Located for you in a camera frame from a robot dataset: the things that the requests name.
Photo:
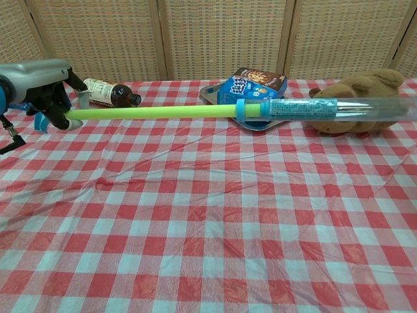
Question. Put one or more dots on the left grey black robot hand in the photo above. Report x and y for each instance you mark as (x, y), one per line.
(36, 78)

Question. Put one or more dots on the yellow-green water pump toy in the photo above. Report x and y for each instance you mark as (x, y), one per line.
(163, 111)

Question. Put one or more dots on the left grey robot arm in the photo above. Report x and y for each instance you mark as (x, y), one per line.
(2, 98)

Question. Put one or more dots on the brown bottle with white label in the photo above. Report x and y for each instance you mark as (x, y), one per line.
(107, 93)

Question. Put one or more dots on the metal tray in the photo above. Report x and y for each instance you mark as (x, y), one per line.
(210, 94)

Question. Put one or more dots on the woven wooden folding screen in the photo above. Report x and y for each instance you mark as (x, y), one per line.
(221, 39)

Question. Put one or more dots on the blue chocolate chip cookie box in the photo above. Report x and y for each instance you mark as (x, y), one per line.
(257, 84)

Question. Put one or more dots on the red white checkered tablecloth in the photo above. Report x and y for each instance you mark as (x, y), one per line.
(195, 244)

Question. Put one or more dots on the brown plush toy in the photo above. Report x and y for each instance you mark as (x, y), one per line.
(368, 83)

